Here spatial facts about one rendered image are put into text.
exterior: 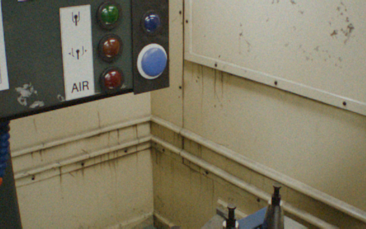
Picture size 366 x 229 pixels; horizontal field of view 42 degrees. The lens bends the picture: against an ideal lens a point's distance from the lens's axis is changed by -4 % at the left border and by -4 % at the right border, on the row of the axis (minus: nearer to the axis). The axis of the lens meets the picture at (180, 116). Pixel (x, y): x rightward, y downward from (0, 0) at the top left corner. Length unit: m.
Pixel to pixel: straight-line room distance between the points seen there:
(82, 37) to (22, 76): 0.07
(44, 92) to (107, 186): 1.42
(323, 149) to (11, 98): 0.98
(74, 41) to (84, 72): 0.03
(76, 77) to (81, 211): 1.40
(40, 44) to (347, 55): 0.87
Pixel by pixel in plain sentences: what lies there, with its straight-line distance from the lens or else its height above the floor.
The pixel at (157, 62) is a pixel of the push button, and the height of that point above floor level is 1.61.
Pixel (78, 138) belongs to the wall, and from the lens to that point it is 1.70.
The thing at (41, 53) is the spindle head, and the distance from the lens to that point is 0.45.
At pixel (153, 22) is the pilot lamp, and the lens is 0.49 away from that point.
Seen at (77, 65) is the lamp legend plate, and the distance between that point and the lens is 0.46.
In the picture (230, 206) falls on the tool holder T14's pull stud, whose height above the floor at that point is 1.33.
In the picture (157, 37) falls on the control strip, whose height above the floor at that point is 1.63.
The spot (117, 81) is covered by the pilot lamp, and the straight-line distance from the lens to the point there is 0.48.
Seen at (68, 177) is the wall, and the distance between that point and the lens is 1.76.
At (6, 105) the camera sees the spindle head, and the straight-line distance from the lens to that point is 0.45.
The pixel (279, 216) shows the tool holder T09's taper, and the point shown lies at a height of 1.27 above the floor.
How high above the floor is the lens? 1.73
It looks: 20 degrees down
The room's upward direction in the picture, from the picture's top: straight up
